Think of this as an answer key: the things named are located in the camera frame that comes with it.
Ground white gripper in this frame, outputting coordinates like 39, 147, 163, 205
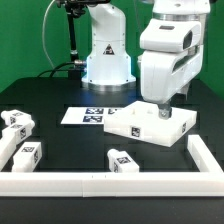
140, 45, 204, 119

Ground white square tabletop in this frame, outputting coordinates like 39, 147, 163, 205
104, 101, 197, 147

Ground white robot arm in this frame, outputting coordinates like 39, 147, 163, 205
82, 0, 210, 119

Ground white U-shaped fence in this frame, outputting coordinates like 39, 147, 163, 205
0, 135, 224, 197

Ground white marker sheet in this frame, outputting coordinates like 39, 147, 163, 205
61, 107, 119, 125

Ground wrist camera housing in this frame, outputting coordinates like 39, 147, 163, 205
140, 19, 202, 53

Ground black cables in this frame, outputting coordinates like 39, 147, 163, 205
36, 59, 88, 79

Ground white cable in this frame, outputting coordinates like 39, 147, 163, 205
41, 0, 56, 70

